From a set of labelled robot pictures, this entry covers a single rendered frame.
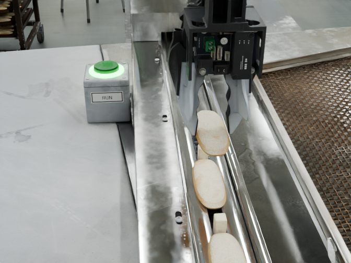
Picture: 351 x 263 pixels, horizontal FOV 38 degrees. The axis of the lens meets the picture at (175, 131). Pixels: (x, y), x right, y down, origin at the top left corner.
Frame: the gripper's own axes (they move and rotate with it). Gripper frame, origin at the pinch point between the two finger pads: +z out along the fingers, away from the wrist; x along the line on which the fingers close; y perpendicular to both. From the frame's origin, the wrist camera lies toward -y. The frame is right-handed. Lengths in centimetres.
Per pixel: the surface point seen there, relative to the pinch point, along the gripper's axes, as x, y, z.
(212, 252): -1.4, 13.1, 7.9
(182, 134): -2.4, -11.4, 8.9
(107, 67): -13.0, -23.2, 3.3
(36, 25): -72, -262, 80
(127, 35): -11, -61, 12
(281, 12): 29, -75, 13
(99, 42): -34, -269, 95
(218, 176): 1.1, 0.3, 7.9
